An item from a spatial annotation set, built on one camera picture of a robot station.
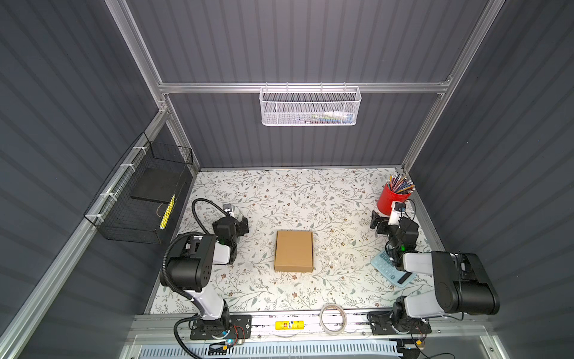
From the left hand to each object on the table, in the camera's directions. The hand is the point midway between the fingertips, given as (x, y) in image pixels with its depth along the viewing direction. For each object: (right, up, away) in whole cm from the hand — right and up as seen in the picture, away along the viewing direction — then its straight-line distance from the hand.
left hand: (230, 218), depth 96 cm
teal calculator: (+62, -16, -12) cm, 65 cm away
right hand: (+67, +3, -6) cm, 67 cm away
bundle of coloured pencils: (+74, +15, 0) cm, 76 cm away
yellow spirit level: (+29, -32, -23) cm, 49 cm away
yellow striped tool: (-12, +6, -27) cm, 30 cm away
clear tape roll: (+37, -32, -24) cm, 55 cm away
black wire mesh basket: (-24, +9, -24) cm, 35 cm away
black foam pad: (-19, +15, -21) cm, 32 cm away
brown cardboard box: (+28, -12, -9) cm, 32 cm away
